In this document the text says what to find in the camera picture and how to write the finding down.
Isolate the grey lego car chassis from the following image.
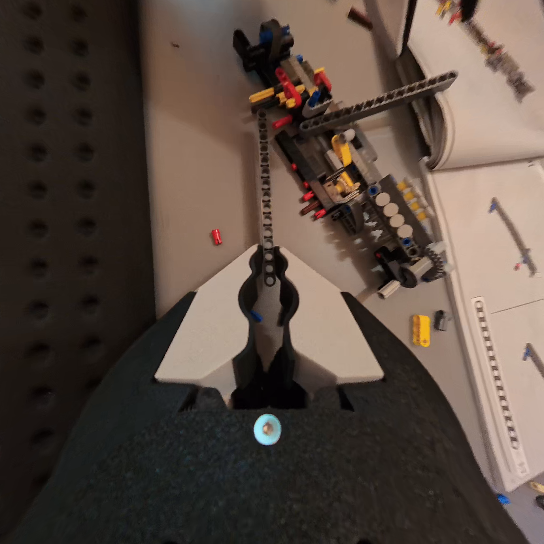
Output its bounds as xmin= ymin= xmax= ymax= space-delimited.
xmin=233 ymin=19 xmax=453 ymax=300

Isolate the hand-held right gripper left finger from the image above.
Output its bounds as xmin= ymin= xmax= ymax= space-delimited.
xmin=155 ymin=245 xmax=267 ymax=409

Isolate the long dark grey lego beam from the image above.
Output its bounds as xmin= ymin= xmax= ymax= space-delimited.
xmin=299 ymin=71 xmax=459 ymax=137
xmin=256 ymin=108 xmax=278 ymax=286

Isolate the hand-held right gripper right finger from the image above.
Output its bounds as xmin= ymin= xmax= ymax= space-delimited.
xmin=271 ymin=246 xmax=384 ymax=408

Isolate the open lego instruction booklet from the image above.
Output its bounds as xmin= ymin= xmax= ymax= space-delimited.
xmin=395 ymin=0 xmax=544 ymax=494

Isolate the yellow lego connector block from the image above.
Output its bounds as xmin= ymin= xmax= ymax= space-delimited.
xmin=411 ymin=314 xmax=431 ymax=347

